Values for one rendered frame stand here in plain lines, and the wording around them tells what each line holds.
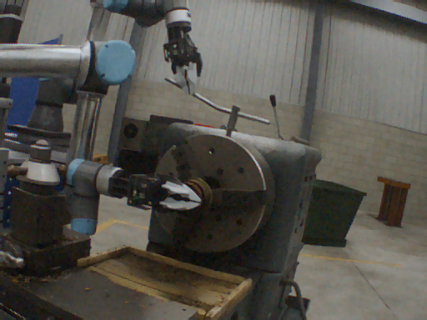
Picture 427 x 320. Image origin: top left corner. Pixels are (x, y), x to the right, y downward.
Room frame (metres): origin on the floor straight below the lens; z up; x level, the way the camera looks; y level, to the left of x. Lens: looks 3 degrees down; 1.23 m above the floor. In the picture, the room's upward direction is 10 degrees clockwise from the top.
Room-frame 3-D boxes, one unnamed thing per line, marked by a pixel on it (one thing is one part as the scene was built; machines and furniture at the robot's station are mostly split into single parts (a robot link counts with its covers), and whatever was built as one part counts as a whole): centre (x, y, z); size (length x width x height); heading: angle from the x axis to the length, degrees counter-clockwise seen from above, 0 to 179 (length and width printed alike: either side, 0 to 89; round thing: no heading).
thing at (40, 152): (0.62, 0.27, 1.17); 0.04 x 0.04 x 0.03
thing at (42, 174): (0.62, 0.27, 1.13); 0.08 x 0.08 x 0.03
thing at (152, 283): (0.93, 0.07, 0.89); 0.36 x 0.30 x 0.04; 71
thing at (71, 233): (0.64, 0.26, 0.99); 0.20 x 0.10 x 0.05; 161
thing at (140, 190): (1.00, 0.16, 1.08); 0.12 x 0.09 x 0.08; 70
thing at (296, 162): (1.57, -0.13, 1.06); 0.59 x 0.48 x 0.39; 161
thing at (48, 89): (1.44, 0.62, 1.33); 0.13 x 0.12 x 0.14; 138
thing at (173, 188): (0.97, 0.06, 1.10); 0.09 x 0.06 x 0.03; 70
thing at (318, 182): (6.13, -1.60, 0.43); 1.34 x 0.94 x 0.85; 7
